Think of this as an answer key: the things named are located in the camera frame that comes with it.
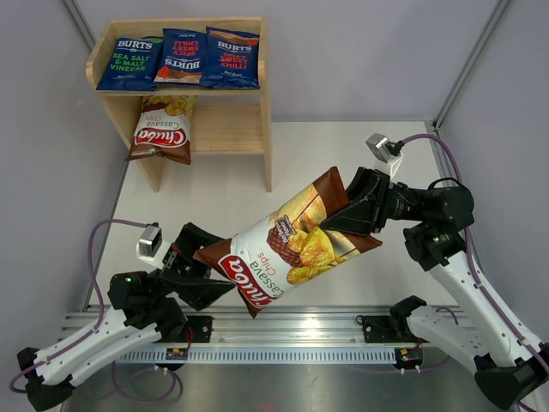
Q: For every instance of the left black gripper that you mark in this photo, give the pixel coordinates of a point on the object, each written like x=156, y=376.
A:
x=187, y=275

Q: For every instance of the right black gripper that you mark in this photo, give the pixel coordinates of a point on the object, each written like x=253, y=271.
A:
x=366, y=213

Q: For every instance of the Chuba cassava chips bag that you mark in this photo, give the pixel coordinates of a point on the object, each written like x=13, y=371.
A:
x=288, y=247
x=163, y=129

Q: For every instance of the Burts spicy chilli bag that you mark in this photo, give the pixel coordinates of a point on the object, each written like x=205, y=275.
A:
x=231, y=60
x=183, y=55

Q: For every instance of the Burts sea salt vinegar bag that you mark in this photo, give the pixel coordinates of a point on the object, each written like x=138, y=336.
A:
x=132, y=66

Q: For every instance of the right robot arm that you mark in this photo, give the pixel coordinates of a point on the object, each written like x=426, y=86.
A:
x=508, y=361

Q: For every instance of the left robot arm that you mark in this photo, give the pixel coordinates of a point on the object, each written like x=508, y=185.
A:
x=144, y=309

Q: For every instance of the wooden two-tier shelf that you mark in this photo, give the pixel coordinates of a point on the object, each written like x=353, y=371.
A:
x=224, y=121

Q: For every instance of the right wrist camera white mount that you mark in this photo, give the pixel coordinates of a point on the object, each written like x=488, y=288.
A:
x=388, y=157

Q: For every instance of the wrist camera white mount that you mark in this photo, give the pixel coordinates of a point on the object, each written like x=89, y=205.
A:
x=388, y=157
x=149, y=243

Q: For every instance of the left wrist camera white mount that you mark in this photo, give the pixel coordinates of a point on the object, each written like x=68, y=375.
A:
x=149, y=243

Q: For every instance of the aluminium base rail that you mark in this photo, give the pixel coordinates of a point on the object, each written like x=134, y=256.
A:
x=289, y=326

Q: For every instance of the white slotted cable duct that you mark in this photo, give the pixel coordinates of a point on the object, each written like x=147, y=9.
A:
x=262, y=356

